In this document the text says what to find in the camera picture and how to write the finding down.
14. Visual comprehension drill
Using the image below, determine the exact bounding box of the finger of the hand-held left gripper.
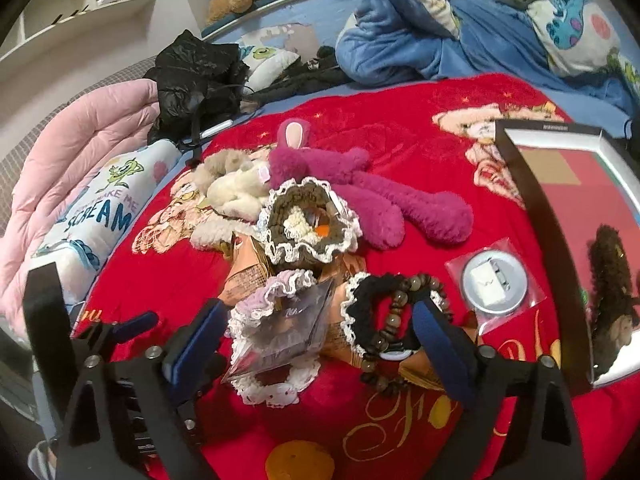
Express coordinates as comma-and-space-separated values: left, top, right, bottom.
72, 311, 160, 361

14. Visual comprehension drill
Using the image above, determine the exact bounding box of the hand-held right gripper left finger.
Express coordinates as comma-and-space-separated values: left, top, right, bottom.
57, 299, 231, 480

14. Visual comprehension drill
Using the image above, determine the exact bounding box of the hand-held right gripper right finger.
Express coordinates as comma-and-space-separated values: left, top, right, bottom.
411, 300, 586, 480

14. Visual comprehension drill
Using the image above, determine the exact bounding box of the wooden bead bracelet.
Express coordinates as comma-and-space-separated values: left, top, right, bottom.
360, 274, 451, 398

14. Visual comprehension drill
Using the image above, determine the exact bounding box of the white lace scrunchie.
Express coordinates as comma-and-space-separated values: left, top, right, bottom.
230, 340, 322, 407

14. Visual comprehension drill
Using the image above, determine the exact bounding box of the black scrunchie with white trim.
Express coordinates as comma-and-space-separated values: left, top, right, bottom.
340, 272, 453, 361

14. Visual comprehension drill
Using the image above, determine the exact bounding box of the clear plastic packet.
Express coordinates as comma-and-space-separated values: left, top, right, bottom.
220, 280, 337, 383

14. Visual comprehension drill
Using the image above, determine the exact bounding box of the black-rimmed storage box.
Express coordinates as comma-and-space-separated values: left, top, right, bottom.
494, 120, 640, 395

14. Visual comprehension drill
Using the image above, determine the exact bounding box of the lilac frilled scrunchie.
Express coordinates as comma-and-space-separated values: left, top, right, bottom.
227, 269, 318, 338

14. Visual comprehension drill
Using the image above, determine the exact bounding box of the round badge in clear bag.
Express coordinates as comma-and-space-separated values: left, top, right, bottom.
445, 249, 546, 333

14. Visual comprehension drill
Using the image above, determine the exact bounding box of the white printed pillow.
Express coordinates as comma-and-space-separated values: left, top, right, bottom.
32, 139, 183, 306

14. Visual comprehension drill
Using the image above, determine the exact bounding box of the brown crochet scrunchie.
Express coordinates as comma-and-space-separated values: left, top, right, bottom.
257, 177, 363, 265

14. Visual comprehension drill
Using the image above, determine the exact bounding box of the magenta plush toy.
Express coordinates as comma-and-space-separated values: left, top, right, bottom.
268, 119, 473, 251

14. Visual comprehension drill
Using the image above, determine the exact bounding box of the orange fruit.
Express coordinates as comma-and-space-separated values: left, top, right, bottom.
265, 440, 336, 480

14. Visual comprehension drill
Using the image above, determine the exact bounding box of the pink quilt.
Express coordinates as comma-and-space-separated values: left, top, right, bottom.
0, 79, 166, 321

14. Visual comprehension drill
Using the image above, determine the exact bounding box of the dark brown plush toy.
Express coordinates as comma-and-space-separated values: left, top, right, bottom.
586, 225, 640, 376

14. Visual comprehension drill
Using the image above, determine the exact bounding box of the white marker pen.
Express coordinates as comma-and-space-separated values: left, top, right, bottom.
199, 119, 233, 140

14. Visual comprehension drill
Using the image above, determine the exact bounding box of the red printed blanket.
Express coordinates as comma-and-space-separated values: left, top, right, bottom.
70, 74, 640, 480

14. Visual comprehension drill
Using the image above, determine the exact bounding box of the black plastic bag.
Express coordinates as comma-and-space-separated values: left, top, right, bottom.
145, 30, 251, 148

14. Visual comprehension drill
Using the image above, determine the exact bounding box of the black clothing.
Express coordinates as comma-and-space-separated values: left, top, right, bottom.
250, 46, 356, 106

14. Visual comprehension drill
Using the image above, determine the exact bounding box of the white shelf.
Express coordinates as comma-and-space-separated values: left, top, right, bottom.
0, 0, 158, 78

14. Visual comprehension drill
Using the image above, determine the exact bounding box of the small printed pillow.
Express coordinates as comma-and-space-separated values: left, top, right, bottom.
237, 42, 301, 92

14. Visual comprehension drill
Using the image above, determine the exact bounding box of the blue printed blanket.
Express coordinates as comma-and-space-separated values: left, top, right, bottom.
322, 0, 640, 121

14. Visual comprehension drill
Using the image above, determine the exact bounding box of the blue bed sheet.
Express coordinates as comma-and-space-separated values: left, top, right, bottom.
200, 0, 381, 78

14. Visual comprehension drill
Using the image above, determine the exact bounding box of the cream fluffy hair tie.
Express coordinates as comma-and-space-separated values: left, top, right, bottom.
192, 219, 242, 252

